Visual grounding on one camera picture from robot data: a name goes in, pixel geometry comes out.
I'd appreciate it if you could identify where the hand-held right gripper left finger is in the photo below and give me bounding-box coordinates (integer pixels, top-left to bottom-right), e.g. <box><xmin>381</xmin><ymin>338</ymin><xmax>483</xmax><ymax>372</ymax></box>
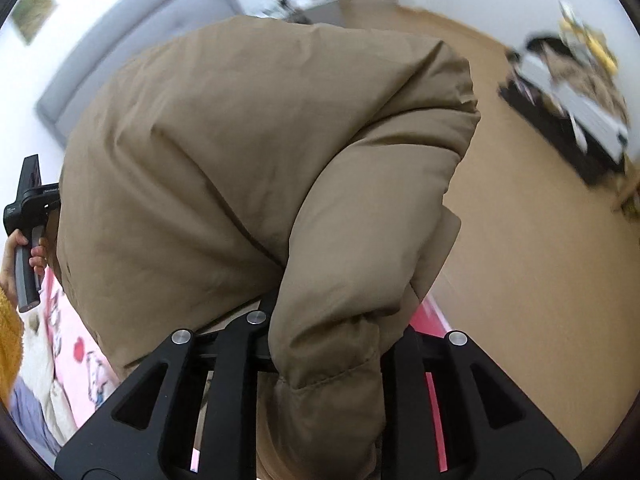
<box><xmin>54</xmin><ymin>290</ymin><xmax>281</xmax><ymax>480</ymax></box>

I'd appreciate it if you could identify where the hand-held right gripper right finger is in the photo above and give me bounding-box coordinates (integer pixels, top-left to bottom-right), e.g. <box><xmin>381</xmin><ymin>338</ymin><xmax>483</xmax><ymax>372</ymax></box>
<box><xmin>375</xmin><ymin>325</ymin><xmax>583</xmax><ymax>480</ymax></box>

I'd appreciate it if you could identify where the brown hooded puffer jacket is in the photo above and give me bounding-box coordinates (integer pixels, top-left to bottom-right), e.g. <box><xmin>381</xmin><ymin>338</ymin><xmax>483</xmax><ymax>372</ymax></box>
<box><xmin>55</xmin><ymin>15</ymin><xmax>482</xmax><ymax>480</ymax></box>

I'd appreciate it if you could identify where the person's left hand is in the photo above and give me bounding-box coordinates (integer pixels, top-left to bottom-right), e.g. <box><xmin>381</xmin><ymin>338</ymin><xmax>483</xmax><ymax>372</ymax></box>
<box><xmin>1</xmin><ymin>230</ymin><xmax>49</xmax><ymax>293</ymax></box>

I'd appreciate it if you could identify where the white quilted cloth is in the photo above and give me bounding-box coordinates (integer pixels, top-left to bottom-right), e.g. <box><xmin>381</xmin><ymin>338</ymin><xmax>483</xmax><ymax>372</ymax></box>
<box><xmin>20</xmin><ymin>320</ymin><xmax>76</xmax><ymax>446</ymax></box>

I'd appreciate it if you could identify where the pink printed blanket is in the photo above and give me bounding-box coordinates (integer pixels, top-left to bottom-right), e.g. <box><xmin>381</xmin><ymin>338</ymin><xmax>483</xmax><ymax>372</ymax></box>
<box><xmin>30</xmin><ymin>272</ymin><xmax>451</xmax><ymax>471</ymax></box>

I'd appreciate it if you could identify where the grey upholstered headboard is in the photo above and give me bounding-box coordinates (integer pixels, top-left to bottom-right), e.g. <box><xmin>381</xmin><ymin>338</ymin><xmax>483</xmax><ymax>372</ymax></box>
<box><xmin>34</xmin><ymin>0</ymin><xmax>246</xmax><ymax>148</ymax></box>

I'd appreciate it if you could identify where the black toy rack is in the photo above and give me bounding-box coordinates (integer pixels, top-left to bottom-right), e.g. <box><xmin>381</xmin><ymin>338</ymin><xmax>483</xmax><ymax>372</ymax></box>
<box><xmin>497</xmin><ymin>35</ymin><xmax>631</xmax><ymax>186</ymax></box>

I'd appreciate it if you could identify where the grey white box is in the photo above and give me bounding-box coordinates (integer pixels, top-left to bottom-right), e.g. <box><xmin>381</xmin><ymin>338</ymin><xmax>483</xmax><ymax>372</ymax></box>
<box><xmin>517</xmin><ymin>52</ymin><xmax>631</xmax><ymax>161</ymax></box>

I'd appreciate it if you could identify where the brown plush toy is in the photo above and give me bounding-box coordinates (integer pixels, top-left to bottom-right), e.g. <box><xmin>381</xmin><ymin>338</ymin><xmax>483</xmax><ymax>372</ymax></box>
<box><xmin>542</xmin><ymin>42</ymin><xmax>626</xmax><ymax>111</ymax></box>

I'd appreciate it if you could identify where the yellow plush toy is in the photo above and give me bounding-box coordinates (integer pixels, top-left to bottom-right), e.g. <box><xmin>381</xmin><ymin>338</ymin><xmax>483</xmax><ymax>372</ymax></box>
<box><xmin>557</xmin><ymin>0</ymin><xmax>618</xmax><ymax>71</ymax></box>

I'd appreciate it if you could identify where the framed wall picture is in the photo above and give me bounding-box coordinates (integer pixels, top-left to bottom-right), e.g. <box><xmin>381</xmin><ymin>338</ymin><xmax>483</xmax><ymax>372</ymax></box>
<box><xmin>10</xmin><ymin>0</ymin><xmax>58</xmax><ymax>43</ymax></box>

